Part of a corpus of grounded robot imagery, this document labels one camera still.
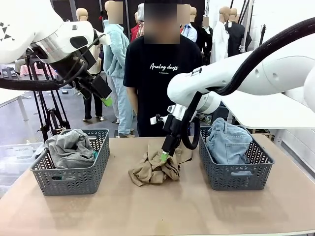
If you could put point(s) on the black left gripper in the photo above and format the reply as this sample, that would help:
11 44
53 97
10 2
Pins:
96 86

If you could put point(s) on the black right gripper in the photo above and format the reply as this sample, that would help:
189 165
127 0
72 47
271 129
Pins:
174 135

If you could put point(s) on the tan khaki garment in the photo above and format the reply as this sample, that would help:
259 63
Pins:
152 169

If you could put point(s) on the teal green shirt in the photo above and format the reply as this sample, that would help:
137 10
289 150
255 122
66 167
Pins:
95 155

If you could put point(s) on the grey shirt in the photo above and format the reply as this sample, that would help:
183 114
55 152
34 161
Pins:
71 150

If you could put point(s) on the light blue denim shorts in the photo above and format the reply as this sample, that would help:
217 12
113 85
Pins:
229 145

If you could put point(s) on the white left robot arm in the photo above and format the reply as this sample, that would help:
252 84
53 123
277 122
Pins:
29 27

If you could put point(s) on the person's right forearm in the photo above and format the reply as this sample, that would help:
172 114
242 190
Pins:
132 103

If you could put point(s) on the mannequin in cream shirt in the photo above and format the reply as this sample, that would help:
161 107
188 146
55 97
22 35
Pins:
94 108

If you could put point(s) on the person in black T-shirt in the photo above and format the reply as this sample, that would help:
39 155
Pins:
152 98

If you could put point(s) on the mannequin in light blue fleece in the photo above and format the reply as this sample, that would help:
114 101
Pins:
115 56

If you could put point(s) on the grey plastic lattice basket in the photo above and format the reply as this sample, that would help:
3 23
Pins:
73 182
221 182

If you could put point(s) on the mannequin in plaid hoodie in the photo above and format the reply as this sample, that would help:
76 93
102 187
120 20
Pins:
137 27

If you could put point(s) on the white table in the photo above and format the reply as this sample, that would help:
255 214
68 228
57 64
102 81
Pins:
9 96
265 113

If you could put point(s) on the clear plastic storage bin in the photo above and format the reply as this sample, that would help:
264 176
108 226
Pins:
17 155

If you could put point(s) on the mannequin in blue white shirt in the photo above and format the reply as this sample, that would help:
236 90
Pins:
189 32

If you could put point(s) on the mannequin in dark jacket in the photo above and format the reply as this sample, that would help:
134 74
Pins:
205 41

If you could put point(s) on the mannequin in black shirt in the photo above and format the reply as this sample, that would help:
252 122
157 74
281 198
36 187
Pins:
236 41

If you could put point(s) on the black light stand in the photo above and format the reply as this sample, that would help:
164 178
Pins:
262 34

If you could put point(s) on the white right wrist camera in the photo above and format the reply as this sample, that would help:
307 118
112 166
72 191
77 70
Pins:
157 119

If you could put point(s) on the black camera tripod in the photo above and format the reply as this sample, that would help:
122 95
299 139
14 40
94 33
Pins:
51 115

